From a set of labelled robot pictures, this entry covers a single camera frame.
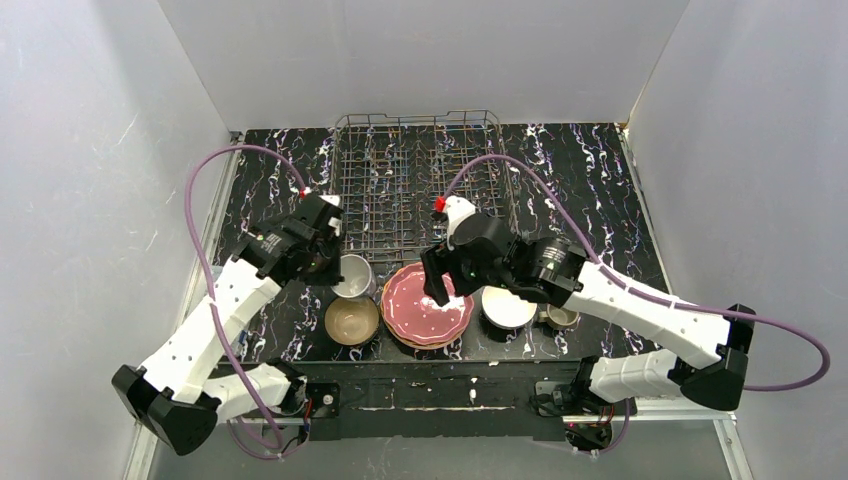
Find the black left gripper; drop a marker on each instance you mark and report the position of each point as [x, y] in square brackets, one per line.
[318, 241]

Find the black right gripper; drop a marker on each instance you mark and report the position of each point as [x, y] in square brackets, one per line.
[449, 266]

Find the blue ceramic mug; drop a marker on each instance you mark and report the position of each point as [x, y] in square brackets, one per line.
[358, 279]

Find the beige ceramic mug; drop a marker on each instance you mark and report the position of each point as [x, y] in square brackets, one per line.
[558, 318]

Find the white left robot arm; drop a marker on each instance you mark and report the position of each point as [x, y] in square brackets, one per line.
[173, 392]

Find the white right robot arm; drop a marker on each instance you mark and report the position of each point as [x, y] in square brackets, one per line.
[703, 357]

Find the pink polka dot plate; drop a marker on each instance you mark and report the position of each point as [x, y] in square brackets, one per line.
[427, 305]

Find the white ceramic bowl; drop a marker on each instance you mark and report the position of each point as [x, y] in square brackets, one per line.
[505, 310]

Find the brown beige bowl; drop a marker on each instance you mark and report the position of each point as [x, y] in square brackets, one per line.
[352, 321]

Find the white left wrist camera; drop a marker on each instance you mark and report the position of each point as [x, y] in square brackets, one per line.
[334, 221]

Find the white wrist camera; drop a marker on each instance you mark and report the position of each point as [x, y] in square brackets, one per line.
[334, 221]
[456, 209]

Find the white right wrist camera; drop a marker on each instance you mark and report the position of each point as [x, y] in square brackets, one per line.
[456, 209]

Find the metal wire dish rack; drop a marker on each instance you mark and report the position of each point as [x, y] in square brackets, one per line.
[389, 170]

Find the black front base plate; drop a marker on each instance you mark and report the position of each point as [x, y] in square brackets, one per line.
[429, 399]

